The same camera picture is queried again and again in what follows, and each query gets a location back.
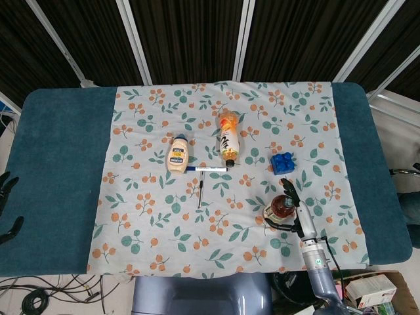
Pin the blue studded toy block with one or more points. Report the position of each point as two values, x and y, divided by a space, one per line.
283 164

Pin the floral orange green tablecloth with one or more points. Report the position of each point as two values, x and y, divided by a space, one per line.
210 229

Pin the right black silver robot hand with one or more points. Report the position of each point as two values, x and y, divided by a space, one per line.
306 220

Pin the dark blue chair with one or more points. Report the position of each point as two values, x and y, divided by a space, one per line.
408 208

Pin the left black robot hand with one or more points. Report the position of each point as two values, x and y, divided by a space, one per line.
7 192

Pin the white red carton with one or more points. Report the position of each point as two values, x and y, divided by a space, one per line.
370 288

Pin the brown cardboard box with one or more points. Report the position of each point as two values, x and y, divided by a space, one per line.
398 282

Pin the dark sauce jar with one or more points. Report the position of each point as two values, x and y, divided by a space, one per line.
278 210

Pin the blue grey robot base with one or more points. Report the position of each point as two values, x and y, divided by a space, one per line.
200 295

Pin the black round bin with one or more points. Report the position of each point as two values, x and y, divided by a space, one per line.
292 288

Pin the white marker blue cap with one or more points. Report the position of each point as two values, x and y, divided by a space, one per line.
207 169

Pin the teal velvet table cover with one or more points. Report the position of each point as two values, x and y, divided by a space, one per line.
55 183

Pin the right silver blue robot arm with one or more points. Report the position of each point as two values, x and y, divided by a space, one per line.
320 272

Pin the orange juice plastic bottle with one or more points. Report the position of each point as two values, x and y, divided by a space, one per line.
229 138

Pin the slim metal utility knife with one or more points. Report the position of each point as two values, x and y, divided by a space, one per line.
201 190

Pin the black folding screen white frames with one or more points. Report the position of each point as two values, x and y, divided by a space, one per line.
197 39

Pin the cream mayonnaise squeeze bottle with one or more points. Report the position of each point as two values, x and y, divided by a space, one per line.
177 157

